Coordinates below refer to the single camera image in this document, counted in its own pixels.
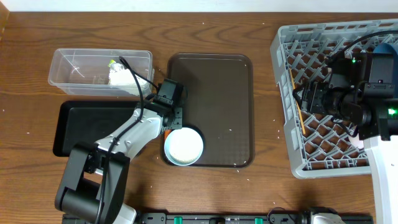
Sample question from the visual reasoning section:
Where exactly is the orange carrot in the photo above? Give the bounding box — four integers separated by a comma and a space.
164, 129, 172, 140

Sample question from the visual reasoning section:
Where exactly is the light blue rice bowl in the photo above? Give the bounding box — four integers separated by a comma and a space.
164, 127, 205, 166

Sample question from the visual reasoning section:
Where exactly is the wooden chopstick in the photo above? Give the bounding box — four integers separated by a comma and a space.
289, 68, 306, 135

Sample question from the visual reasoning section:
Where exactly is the pink small cup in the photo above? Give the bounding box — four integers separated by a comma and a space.
349, 134, 364, 149

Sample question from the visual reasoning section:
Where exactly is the white napkin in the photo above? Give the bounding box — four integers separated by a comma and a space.
108, 62, 152, 96

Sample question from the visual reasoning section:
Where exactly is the dark blue plate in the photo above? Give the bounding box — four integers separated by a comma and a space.
373, 43, 397, 54

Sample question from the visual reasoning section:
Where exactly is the yellow green snack wrapper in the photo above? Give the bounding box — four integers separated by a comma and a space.
108, 60, 116, 68

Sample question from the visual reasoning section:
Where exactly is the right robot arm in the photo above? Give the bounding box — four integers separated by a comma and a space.
293, 53, 397, 223

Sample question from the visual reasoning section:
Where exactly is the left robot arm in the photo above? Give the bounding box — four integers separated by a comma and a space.
55, 79, 185, 223

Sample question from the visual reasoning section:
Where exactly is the grey dishwasher rack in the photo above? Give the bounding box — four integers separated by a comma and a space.
270, 19, 397, 179

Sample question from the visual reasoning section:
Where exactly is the black waste tray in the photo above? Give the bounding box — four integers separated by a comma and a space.
53, 101, 137, 157

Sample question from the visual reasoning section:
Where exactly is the brown serving tray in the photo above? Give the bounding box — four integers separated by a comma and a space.
167, 53, 254, 169

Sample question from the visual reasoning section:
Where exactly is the clear plastic bin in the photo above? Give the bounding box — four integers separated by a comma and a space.
48, 49, 154, 96

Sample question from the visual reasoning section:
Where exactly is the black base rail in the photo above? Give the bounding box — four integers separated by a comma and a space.
61, 212, 374, 224

